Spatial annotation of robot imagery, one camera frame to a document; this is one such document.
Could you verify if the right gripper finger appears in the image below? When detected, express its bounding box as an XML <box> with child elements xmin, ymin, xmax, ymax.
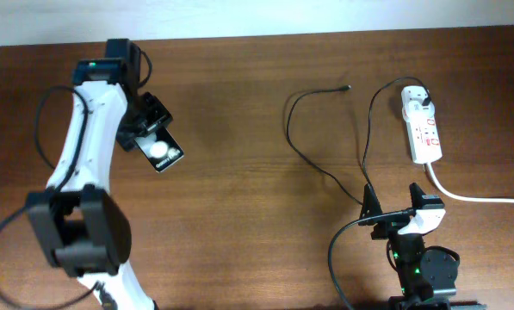
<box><xmin>409</xmin><ymin>183</ymin><xmax>425</xmax><ymax>209</ymax></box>
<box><xmin>360</xmin><ymin>184</ymin><xmax>382</xmax><ymax>219</ymax></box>

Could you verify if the black smartphone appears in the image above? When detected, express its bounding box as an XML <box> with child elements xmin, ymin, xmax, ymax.
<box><xmin>134</xmin><ymin>127</ymin><xmax>184</xmax><ymax>173</ymax></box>

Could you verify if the black charger cable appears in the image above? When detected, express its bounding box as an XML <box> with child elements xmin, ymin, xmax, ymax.
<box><xmin>285</xmin><ymin>77</ymin><xmax>433</xmax><ymax>206</ymax></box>

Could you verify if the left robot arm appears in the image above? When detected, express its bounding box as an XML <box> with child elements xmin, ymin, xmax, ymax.
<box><xmin>26</xmin><ymin>39</ymin><xmax>184</xmax><ymax>309</ymax></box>

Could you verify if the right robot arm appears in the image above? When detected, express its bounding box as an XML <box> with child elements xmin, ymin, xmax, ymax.
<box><xmin>360</xmin><ymin>183</ymin><xmax>460</xmax><ymax>309</ymax></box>

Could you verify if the white power strip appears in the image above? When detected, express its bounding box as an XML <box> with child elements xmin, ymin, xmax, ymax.
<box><xmin>401</xmin><ymin>85</ymin><xmax>443</xmax><ymax>164</ymax></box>

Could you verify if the white power strip cord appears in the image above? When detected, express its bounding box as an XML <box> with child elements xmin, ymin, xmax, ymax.
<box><xmin>424</xmin><ymin>162</ymin><xmax>514</xmax><ymax>206</ymax></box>

